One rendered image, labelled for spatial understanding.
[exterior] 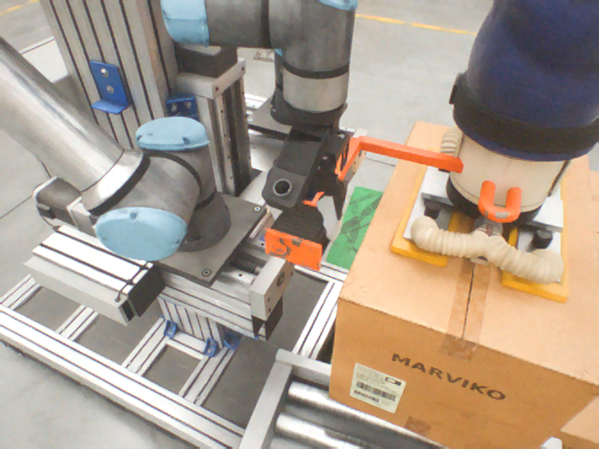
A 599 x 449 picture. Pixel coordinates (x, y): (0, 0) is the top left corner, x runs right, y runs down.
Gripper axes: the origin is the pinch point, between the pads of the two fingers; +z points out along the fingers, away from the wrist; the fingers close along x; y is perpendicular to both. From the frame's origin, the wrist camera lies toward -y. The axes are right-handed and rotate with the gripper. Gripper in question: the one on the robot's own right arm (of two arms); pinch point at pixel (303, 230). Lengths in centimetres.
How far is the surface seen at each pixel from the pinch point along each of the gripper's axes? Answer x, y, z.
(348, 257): 15, 102, 118
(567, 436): -64, 22, 66
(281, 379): 6, 4, 61
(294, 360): 5, 10, 59
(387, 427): -22, 6, 66
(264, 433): 4, -10, 61
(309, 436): -5, -4, 66
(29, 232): 179, 50, 121
